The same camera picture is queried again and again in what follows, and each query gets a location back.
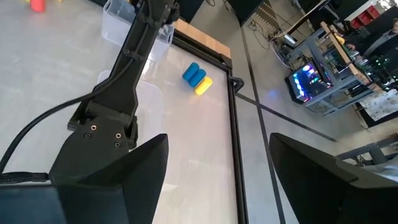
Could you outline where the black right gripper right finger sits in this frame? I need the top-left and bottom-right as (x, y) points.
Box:
(269, 133), (398, 224)

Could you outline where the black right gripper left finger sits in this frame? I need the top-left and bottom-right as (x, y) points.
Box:
(0, 133), (169, 224)

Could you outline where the blue cylinder block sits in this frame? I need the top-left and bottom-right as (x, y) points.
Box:
(182, 61), (200, 82)
(188, 68), (207, 89)

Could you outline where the yellow cylinder block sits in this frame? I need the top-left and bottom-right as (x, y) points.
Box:
(194, 76), (214, 96)

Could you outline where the orange-red cylinder block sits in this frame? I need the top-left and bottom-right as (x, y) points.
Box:
(30, 0), (47, 13)

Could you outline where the patterned rug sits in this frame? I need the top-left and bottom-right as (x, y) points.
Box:
(357, 88), (398, 122)

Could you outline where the computer with coloured lights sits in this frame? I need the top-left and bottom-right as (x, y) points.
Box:
(285, 60), (334, 104)

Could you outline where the person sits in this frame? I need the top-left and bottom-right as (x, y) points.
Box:
(348, 18), (398, 68)

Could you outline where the shelf with red bins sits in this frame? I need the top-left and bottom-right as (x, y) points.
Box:
(345, 0), (398, 30)

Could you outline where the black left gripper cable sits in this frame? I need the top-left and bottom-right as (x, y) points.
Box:
(0, 18), (150, 174)

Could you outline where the black aluminium table frame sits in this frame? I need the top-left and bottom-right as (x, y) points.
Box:
(170, 27), (249, 224)

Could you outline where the grey metal desk frame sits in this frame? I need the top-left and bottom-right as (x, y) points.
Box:
(287, 21), (379, 118)

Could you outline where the black frame clamp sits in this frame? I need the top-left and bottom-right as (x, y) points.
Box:
(229, 76), (246, 93)

